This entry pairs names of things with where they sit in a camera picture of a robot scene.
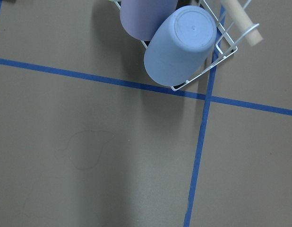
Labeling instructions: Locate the purple plastic cup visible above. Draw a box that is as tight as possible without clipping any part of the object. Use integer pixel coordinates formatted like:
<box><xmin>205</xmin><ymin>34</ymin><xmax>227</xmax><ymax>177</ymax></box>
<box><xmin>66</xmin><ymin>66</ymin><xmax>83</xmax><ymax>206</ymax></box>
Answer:
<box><xmin>120</xmin><ymin>0</ymin><xmax>178</xmax><ymax>41</ymax></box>

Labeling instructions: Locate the wooden rack handle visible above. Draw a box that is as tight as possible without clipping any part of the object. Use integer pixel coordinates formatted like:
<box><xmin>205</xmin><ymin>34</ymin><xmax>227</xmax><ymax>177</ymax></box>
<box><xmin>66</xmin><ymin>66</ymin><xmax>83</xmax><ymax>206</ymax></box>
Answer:
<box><xmin>220</xmin><ymin>0</ymin><xmax>263</xmax><ymax>46</ymax></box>

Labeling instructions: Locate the white wire cup rack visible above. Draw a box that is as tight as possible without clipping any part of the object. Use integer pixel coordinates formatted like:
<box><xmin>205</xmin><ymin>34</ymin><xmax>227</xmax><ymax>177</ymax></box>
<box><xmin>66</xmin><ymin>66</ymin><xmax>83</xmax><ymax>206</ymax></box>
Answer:
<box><xmin>115</xmin><ymin>0</ymin><xmax>245</xmax><ymax>91</ymax></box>

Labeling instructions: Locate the blue plastic cup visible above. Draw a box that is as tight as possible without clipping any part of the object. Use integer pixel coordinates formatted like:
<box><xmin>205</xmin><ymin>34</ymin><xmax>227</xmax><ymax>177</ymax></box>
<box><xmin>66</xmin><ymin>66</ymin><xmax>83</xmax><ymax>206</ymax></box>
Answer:
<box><xmin>144</xmin><ymin>5</ymin><xmax>217</xmax><ymax>87</ymax></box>

